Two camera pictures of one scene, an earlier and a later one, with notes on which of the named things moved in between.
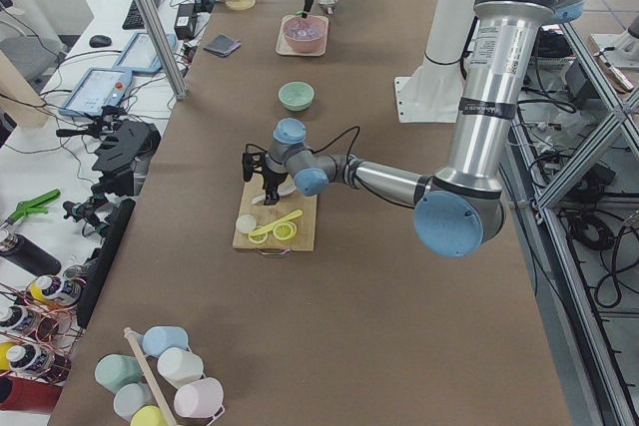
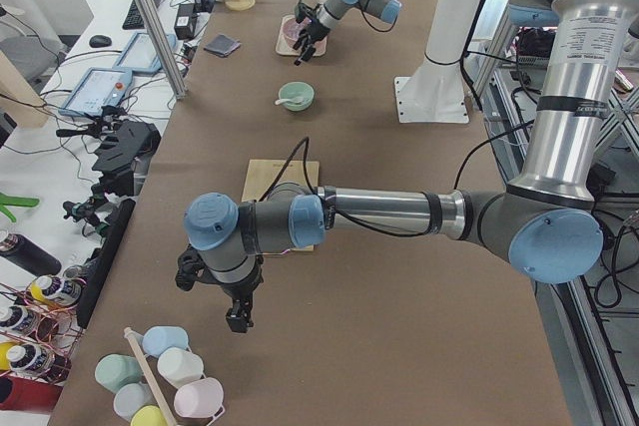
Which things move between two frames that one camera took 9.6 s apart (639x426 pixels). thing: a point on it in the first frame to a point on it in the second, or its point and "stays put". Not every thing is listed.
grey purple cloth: [222, 45] stays put
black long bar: [105, 260] stays put
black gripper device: [129, 142] stays put
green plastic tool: [36, 205] to [15, 201]
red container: [19, 393] stays put
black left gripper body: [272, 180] to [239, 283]
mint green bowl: [296, 96] stays put
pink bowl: [305, 35] stays put
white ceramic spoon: [283, 189] to [289, 101]
